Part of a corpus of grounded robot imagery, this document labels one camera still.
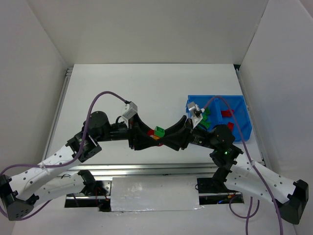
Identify green small lego brick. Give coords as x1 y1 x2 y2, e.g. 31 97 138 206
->
154 126 165 138

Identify green lego bricks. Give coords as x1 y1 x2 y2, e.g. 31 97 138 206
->
204 108 211 116

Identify red arch lego piece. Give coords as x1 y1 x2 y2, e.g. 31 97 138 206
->
221 110 234 118

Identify red lego brick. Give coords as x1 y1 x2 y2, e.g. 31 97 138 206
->
227 122 234 129

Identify red flower lego piece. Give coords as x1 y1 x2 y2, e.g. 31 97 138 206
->
147 130 160 140

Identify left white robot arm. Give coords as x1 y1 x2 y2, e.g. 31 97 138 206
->
0 111 161 221

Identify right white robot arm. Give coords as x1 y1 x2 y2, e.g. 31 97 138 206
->
158 116 309 225

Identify blue plastic divided bin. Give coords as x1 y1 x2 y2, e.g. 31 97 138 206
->
199 95 252 142

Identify silver tape cover plate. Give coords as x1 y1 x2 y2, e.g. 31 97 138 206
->
111 176 200 212

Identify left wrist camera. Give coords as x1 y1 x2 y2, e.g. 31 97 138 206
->
121 101 137 124

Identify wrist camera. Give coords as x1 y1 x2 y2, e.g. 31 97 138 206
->
187 102 204 129
121 101 137 124

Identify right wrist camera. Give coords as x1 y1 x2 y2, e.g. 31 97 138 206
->
187 102 204 129

